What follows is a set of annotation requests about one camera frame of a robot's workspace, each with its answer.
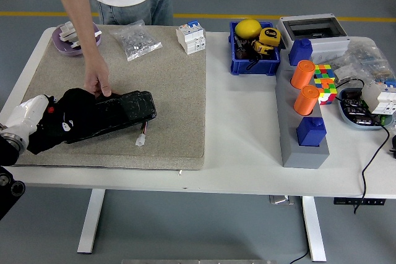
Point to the person's right hand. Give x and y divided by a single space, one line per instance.
97 72

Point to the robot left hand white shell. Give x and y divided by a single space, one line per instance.
28 112

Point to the black rag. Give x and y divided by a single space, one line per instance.
77 103

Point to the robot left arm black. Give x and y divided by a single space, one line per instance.
7 189

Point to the person's right forearm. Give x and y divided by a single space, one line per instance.
74 13

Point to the black desk control panel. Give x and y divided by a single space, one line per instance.
343 201

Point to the purple plastic bowl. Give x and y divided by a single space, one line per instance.
62 49

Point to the clear bag of screws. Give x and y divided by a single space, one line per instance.
136 41

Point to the white plastic strips stack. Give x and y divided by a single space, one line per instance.
68 30

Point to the grey-brown mat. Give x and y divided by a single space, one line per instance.
154 91

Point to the white table leg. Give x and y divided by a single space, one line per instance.
314 230
91 220

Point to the brown cylindrical part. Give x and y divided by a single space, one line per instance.
242 54

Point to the yellow ball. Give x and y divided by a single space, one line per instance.
247 29

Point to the blue plastic bin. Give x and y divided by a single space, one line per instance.
256 67

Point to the yellow black tool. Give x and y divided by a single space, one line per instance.
261 47

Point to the yellow tape measure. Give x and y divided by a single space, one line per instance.
269 35

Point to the blue block with knob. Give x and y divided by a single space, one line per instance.
300 53
309 134

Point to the orange cylinder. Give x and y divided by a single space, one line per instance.
301 75
304 101

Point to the grey metal box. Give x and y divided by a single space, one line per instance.
280 199

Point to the grey block holder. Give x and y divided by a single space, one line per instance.
304 157

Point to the colourful puzzle cube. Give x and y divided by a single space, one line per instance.
323 70
328 92

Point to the white electrical distribution box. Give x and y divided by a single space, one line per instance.
328 44

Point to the clear bag with white label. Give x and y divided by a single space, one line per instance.
343 73

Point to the light blue bowl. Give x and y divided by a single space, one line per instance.
342 112

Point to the dark electronic parts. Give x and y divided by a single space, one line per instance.
355 109

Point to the clear bag of electronic parts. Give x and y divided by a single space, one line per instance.
371 57

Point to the white circuit breaker module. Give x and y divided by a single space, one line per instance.
380 100

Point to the black plug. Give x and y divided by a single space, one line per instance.
393 145

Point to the white circuit breaker blue switch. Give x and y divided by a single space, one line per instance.
190 40

